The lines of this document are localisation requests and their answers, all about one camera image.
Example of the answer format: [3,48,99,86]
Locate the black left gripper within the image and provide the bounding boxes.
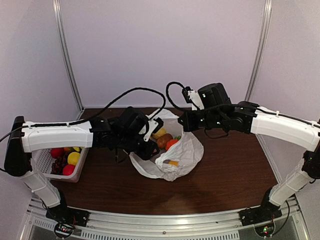
[117,132,160,161]

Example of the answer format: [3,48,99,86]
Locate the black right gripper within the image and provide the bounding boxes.
[178,109,225,132]

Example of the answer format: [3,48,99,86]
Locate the white plastic bag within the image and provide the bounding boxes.
[129,109,204,182]

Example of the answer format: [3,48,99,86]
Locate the yellow banana bunch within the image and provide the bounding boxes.
[72,146,83,153]

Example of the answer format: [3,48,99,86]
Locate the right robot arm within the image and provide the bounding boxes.
[178,83,320,226]

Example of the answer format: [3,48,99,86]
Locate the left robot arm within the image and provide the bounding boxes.
[4,106,164,223]

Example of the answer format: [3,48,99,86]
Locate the pale yellow bumpy fruit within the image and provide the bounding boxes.
[151,128,167,140]

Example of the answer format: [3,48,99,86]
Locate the brown kiwi fruit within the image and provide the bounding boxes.
[156,133,173,150]

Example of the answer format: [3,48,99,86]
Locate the green fruit in bag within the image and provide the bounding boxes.
[174,135,182,140]

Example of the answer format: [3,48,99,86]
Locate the yellow fruit lower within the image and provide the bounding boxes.
[67,152,81,166]

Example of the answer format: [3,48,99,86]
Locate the red fruit lower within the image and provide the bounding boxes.
[62,164,76,176]

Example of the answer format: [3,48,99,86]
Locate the red fruit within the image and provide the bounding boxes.
[62,164,76,176]
[50,148,65,159]

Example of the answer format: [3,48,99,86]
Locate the red fruit upper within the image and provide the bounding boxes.
[50,148,65,159]

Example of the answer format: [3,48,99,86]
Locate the yellow orange mango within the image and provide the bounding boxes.
[168,160,179,167]

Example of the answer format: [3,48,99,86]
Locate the dark purple grapes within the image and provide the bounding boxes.
[50,153,69,175]

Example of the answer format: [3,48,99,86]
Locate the white perforated plastic basket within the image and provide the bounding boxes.
[32,148,89,183]

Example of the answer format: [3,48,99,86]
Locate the left circuit board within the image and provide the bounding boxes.
[53,222,75,239]

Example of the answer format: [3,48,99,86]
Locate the circuit board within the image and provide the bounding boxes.
[254,223,275,238]
[53,222,75,239]

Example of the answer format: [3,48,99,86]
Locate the right circuit board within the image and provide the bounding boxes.
[254,223,275,238]

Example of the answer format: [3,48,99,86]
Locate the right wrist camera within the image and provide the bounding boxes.
[181,86,204,111]

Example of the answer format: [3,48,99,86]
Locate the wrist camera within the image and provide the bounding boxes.
[181,86,204,111]
[138,117,164,142]

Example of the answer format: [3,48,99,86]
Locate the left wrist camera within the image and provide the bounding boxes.
[138,117,164,142]

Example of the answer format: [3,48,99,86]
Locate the front aluminium rail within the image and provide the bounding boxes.
[17,197,310,240]

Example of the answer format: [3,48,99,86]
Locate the right aluminium frame post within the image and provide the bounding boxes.
[245,0,273,102]

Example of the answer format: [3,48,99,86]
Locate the aluminium frame post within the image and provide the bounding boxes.
[245,0,273,102]
[52,0,84,111]

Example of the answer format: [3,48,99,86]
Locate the left aluminium frame post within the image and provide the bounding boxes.
[52,0,84,111]

